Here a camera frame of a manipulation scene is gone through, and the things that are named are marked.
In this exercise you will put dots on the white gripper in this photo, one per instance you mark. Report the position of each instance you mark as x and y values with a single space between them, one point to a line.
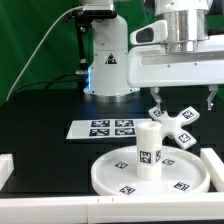
152 66

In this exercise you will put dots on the white cross-shaped table base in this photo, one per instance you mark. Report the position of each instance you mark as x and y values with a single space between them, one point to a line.
172 127

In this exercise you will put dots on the white round table top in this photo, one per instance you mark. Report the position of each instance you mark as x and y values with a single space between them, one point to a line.
125 171

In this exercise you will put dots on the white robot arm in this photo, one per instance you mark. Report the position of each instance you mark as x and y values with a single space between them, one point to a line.
175 50

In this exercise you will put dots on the white fiducial marker sheet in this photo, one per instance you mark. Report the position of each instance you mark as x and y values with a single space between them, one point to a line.
103 128

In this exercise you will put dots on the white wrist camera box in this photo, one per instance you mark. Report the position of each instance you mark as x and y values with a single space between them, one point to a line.
154 33

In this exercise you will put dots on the white right border rail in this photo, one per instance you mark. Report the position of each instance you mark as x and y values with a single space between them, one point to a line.
215 167

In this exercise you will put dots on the white border rail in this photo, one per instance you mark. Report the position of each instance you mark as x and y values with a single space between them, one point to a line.
215 167
6 168
112 209

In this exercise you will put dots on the white front border rail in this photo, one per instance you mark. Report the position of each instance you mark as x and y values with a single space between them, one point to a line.
112 209

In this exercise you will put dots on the white left border rail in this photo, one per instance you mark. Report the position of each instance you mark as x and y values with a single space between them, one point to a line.
6 168

